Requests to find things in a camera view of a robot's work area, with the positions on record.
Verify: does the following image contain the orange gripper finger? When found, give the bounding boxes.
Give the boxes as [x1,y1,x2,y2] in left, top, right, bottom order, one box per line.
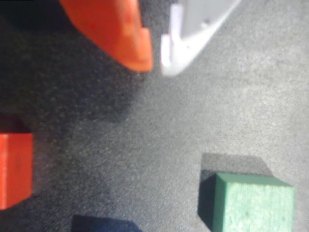
[59,0,154,73]

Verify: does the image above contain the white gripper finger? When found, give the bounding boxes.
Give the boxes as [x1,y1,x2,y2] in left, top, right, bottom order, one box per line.
[160,0,242,76]

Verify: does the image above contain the purple wooden cube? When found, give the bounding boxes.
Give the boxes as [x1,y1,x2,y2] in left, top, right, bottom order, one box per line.
[71,214,143,232]

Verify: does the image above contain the red wooden cube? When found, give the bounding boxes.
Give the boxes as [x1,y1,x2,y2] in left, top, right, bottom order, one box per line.
[0,132,33,210]

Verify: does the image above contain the green wooden cube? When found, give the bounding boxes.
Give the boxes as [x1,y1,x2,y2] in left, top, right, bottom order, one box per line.
[198,170,295,232]

